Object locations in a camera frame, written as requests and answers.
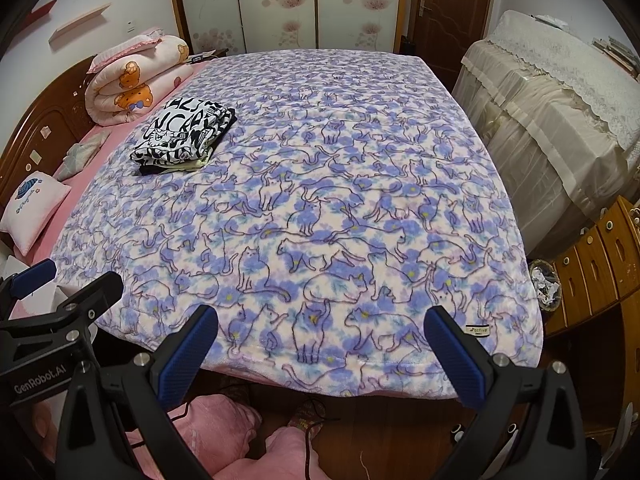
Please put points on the black white printed garment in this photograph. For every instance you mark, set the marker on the black white printed garment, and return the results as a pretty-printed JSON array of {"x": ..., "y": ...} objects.
[{"x": 175, "y": 130}]

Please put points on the patterned slipper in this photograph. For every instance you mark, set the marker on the patterned slipper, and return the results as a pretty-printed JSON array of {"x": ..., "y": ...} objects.
[{"x": 305, "y": 412}]

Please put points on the wooden headboard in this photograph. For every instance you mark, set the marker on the wooden headboard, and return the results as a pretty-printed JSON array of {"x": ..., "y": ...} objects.
[{"x": 50, "y": 110}]

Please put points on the wooden drawer cabinet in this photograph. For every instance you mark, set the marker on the wooden drawer cabinet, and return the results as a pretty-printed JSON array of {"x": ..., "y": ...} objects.
[{"x": 595, "y": 260}]

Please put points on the red wall shelf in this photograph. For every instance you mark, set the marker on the red wall shelf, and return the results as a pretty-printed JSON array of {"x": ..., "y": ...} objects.
[{"x": 37, "y": 12}]

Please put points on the row of books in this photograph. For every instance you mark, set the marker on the row of books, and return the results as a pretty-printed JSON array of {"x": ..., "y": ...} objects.
[{"x": 617, "y": 50}]

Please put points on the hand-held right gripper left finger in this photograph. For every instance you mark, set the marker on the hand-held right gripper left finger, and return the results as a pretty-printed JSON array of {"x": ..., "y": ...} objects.
[{"x": 187, "y": 355}]

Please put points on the purple cat print blanket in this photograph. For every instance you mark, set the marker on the purple cat print blanket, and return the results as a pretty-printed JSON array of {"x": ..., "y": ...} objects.
[{"x": 350, "y": 185}]

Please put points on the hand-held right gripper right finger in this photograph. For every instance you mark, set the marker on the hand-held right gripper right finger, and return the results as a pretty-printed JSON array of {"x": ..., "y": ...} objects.
[{"x": 452, "y": 355}]

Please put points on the dark waste basket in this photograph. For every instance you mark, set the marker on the dark waste basket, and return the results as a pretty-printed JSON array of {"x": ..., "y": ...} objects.
[{"x": 545, "y": 285}]

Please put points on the brown wooden door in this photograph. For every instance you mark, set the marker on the brown wooden door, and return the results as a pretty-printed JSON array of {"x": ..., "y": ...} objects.
[{"x": 450, "y": 35}]

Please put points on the pink wall shelf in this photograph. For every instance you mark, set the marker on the pink wall shelf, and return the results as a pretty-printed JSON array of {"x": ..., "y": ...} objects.
[{"x": 80, "y": 24}]

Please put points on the pink bear print quilt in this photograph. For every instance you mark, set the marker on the pink bear print quilt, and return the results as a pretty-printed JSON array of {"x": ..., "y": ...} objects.
[{"x": 140, "y": 75}]

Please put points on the pale green folded cloth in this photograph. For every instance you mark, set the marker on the pale green folded cloth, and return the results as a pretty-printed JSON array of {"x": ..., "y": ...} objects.
[{"x": 197, "y": 162}]

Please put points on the pink pants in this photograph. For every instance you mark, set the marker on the pink pants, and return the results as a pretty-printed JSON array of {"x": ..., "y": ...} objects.
[{"x": 220, "y": 420}]

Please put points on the cream lace covered furniture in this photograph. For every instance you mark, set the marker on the cream lace covered furniture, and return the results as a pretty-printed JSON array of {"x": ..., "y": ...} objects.
[{"x": 550, "y": 110}]

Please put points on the grey small cushion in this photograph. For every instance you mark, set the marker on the grey small cushion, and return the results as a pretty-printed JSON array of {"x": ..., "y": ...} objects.
[{"x": 75, "y": 157}]

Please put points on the black folded garment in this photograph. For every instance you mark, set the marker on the black folded garment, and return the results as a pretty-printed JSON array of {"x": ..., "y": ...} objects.
[{"x": 150, "y": 171}]

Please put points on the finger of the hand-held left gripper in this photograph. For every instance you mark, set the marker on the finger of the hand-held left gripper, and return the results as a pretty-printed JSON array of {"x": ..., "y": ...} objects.
[
  {"x": 32, "y": 274},
  {"x": 97, "y": 291}
]

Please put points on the pink bed sheet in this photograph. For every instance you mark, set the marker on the pink bed sheet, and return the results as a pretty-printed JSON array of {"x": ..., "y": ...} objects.
[{"x": 82, "y": 185}]

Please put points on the white embroidered pillow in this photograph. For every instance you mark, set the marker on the white embroidered pillow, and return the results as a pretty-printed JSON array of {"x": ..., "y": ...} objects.
[{"x": 32, "y": 205}]

